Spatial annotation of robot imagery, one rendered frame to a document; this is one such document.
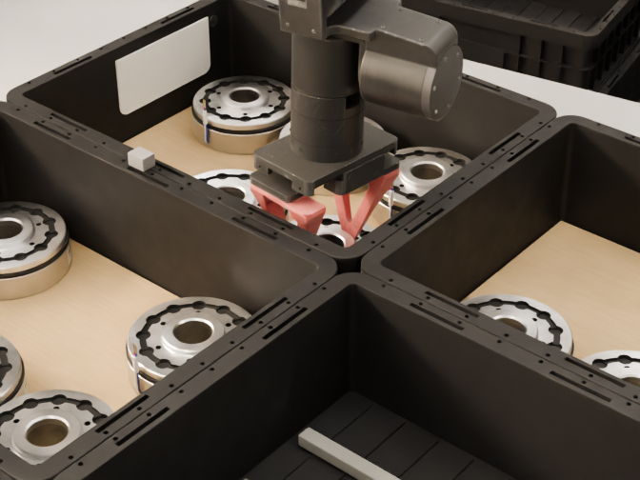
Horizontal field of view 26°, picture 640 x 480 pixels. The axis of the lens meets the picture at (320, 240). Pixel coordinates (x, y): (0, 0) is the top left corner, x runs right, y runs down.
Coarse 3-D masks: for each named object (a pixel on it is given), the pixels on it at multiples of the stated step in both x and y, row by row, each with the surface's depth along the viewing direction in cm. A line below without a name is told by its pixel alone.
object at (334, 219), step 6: (324, 216) 119; (330, 216) 119; (336, 216) 119; (294, 222) 118; (324, 222) 119; (330, 222) 119; (336, 222) 118; (336, 228) 117; (366, 228) 117; (372, 228) 117; (360, 234) 117; (366, 234) 117
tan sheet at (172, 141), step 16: (160, 128) 137; (176, 128) 137; (192, 128) 137; (128, 144) 135; (144, 144) 135; (160, 144) 135; (176, 144) 135; (192, 144) 135; (160, 160) 132; (176, 160) 132; (192, 160) 132; (208, 160) 132; (224, 160) 132; (240, 160) 132; (352, 208) 126; (368, 224) 123
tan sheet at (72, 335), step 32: (96, 256) 119; (64, 288) 116; (96, 288) 116; (128, 288) 116; (160, 288) 116; (0, 320) 112; (32, 320) 112; (64, 320) 112; (96, 320) 112; (128, 320) 112; (32, 352) 109; (64, 352) 109; (96, 352) 109; (32, 384) 106; (64, 384) 106; (96, 384) 106; (128, 384) 106
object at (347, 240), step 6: (324, 228) 116; (330, 228) 116; (318, 234) 116; (324, 234) 116; (330, 234) 116; (336, 234) 116; (342, 234) 116; (348, 234) 116; (336, 240) 116; (342, 240) 115; (348, 240) 115; (354, 240) 115; (348, 246) 114
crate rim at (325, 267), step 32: (32, 128) 118; (96, 160) 114; (128, 160) 113; (160, 192) 110; (192, 192) 109; (224, 224) 106; (256, 224) 106; (288, 256) 103; (320, 256) 102; (256, 320) 96; (224, 352) 93; (160, 384) 90; (128, 416) 88; (0, 448) 85; (64, 448) 85
